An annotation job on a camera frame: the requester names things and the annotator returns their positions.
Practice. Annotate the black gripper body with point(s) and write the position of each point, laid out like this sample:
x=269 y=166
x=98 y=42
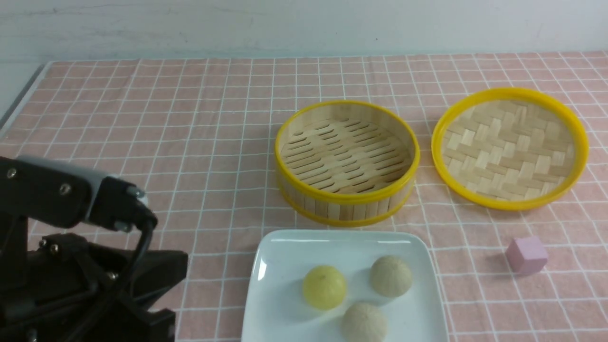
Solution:
x=64 y=278

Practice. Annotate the yellow steamed bun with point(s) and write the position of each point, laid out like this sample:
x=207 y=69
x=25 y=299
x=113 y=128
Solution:
x=324 y=287

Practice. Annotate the white square plate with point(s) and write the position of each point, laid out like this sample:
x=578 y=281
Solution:
x=275 y=309

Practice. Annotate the beige steamed bun lower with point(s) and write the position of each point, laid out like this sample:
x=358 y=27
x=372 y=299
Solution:
x=364 y=322

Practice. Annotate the beige steamed bun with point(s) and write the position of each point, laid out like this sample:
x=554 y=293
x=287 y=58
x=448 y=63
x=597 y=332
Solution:
x=390 y=276
x=364 y=322

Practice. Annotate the beige steamed bun upper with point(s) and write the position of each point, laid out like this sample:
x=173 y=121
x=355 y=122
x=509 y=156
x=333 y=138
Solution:
x=390 y=276

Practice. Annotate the pink checkered tablecloth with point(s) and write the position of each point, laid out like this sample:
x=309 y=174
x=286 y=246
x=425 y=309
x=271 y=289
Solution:
x=199 y=136

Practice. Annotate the yellow-rimmed bamboo steamer basket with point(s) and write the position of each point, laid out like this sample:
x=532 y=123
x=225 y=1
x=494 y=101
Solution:
x=346 y=163

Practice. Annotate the pink cube block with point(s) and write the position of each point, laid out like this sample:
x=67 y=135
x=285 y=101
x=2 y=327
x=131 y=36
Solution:
x=527 y=255

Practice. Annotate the yellow-rimmed woven steamer lid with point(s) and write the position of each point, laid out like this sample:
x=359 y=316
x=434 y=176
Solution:
x=510 y=148

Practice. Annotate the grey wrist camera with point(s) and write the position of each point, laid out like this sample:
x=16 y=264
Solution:
x=62 y=195

